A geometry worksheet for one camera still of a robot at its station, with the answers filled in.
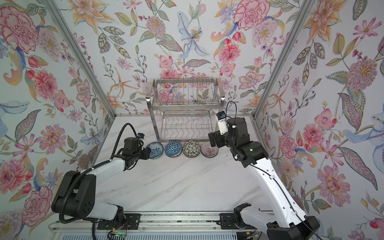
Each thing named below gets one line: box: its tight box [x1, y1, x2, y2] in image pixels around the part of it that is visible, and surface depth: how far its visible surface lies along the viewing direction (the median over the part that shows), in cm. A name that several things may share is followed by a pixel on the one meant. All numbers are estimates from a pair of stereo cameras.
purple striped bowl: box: [200, 141, 219, 158], surface depth 99 cm
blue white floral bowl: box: [146, 142, 164, 160], surface depth 99 cm
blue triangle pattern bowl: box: [164, 140, 183, 158], surface depth 100 cm
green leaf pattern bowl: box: [182, 140, 201, 158], surface depth 99 cm
